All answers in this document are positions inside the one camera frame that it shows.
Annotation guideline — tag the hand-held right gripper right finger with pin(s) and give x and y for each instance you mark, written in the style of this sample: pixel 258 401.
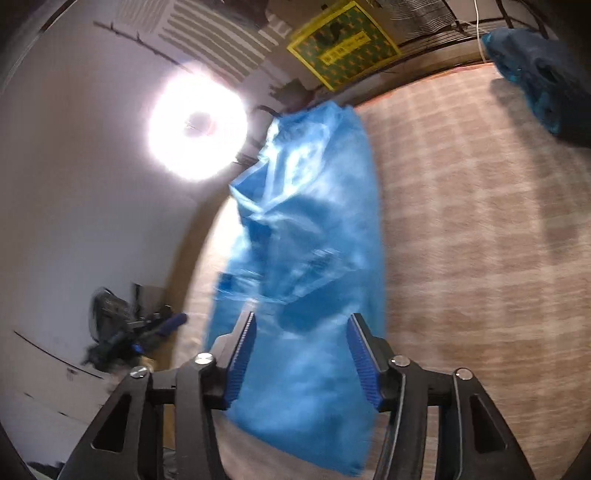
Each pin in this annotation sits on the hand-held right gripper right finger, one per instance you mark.
pixel 364 364

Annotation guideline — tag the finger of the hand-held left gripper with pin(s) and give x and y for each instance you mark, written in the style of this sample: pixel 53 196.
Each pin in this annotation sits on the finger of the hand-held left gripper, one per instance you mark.
pixel 171 324
pixel 135 348

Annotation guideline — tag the yellow green printed box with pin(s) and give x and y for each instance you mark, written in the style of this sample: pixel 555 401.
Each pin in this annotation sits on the yellow green printed box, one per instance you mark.
pixel 344 44

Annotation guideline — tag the beige checked blanket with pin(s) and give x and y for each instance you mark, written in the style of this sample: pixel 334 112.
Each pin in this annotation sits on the beige checked blanket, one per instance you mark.
pixel 485 277

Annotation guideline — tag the black metal clothes rack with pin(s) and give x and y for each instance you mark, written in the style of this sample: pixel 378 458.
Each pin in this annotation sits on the black metal clothes rack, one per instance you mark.
pixel 438 38

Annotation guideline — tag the dark teal garment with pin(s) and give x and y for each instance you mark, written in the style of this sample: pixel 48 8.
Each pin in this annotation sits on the dark teal garment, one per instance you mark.
pixel 545 78

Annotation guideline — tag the bright round lamp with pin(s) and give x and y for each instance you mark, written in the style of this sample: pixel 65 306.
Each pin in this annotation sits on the bright round lamp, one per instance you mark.
pixel 198 124

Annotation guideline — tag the grey striped wall panel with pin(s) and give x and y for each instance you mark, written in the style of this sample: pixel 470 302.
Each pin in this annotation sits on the grey striped wall panel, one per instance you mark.
pixel 203 32

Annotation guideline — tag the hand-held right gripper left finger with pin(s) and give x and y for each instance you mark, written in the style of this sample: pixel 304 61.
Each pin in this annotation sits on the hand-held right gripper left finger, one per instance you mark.
pixel 240 364

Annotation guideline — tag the blue garment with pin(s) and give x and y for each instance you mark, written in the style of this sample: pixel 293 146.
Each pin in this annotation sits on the blue garment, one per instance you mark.
pixel 314 230

